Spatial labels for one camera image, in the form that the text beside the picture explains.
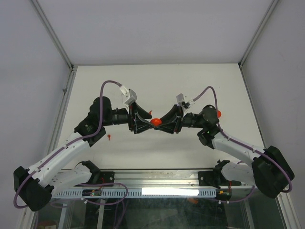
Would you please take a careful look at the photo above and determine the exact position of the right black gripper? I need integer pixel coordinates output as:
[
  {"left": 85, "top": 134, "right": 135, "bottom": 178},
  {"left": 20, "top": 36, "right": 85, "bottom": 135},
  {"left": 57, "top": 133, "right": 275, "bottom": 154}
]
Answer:
[{"left": 154, "top": 104, "right": 205, "bottom": 134}]

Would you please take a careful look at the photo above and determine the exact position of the slotted cable duct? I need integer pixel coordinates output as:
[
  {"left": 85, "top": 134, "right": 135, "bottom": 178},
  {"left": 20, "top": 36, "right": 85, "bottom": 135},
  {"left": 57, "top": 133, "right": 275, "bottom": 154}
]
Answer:
[{"left": 55, "top": 187, "right": 216, "bottom": 199}]

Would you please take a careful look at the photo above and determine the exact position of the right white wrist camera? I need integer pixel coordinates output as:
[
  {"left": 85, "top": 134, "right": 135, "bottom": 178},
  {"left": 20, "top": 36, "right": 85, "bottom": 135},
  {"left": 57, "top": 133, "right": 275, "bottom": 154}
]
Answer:
[{"left": 176, "top": 93, "right": 195, "bottom": 113}]

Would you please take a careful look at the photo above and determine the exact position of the aluminium front rail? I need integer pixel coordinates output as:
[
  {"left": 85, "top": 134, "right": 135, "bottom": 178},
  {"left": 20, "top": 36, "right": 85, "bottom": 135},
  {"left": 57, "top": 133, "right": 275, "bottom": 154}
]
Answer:
[{"left": 53, "top": 168, "right": 255, "bottom": 189}]

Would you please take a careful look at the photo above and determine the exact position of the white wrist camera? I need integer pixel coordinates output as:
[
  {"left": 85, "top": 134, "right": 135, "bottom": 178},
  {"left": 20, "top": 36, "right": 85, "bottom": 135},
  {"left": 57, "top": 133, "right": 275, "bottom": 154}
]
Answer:
[
  {"left": 176, "top": 93, "right": 195, "bottom": 113},
  {"left": 119, "top": 85, "right": 137, "bottom": 106}
]

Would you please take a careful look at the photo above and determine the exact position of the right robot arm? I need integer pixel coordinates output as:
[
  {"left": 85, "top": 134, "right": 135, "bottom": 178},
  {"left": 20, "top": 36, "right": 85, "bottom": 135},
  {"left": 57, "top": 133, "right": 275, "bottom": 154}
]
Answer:
[{"left": 150, "top": 105, "right": 295, "bottom": 198}]

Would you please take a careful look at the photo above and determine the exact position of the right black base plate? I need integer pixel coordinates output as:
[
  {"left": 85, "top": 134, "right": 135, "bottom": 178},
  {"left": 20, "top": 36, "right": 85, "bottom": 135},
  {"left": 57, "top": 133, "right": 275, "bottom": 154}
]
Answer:
[{"left": 198, "top": 171, "right": 214, "bottom": 187}]

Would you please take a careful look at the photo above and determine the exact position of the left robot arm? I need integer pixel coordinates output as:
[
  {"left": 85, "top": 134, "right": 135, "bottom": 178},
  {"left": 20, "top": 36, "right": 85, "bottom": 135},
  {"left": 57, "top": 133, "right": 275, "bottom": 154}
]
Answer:
[{"left": 13, "top": 96, "right": 152, "bottom": 212}]

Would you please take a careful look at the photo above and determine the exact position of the red charging case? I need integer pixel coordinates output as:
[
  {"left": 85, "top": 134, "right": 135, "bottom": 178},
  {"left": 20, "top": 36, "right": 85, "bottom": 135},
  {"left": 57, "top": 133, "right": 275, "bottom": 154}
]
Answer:
[
  {"left": 150, "top": 118, "right": 162, "bottom": 126},
  {"left": 217, "top": 110, "right": 222, "bottom": 118}
]

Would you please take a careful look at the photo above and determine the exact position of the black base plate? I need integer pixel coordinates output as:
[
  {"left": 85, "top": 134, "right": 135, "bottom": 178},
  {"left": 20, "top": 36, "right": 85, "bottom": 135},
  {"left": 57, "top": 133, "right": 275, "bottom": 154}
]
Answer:
[
  {"left": 95, "top": 171, "right": 115, "bottom": 187},
  {"left": 198, "top": 171, "right": 214, "bottom": 187}
]

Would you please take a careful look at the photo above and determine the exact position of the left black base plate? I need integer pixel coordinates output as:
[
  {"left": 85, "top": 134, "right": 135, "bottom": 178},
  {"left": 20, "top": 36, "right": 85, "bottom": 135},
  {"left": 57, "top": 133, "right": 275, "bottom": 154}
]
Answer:
[{"left": 95, "top": 171, "right": 115, "bottom": 187}]

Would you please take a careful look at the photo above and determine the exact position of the small green-lit circuit board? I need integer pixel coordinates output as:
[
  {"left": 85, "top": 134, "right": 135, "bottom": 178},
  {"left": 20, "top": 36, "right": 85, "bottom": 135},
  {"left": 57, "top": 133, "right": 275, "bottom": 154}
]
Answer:
[{"left": 82, "top": 189, "right": 102, "bottom": 197}]

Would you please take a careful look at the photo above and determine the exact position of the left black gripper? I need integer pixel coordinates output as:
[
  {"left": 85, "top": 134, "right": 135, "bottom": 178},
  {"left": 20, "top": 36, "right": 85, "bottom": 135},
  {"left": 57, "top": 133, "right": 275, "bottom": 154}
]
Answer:
[{"left": 102, "top": 102, "right": 155, "bottom": 133}]

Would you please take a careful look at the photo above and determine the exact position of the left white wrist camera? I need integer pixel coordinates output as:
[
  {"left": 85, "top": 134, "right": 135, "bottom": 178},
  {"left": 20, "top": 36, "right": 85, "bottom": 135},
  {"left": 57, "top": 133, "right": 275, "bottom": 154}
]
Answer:
[{"left": 119, "top": 85, "right": 137, "bottom": 106}]

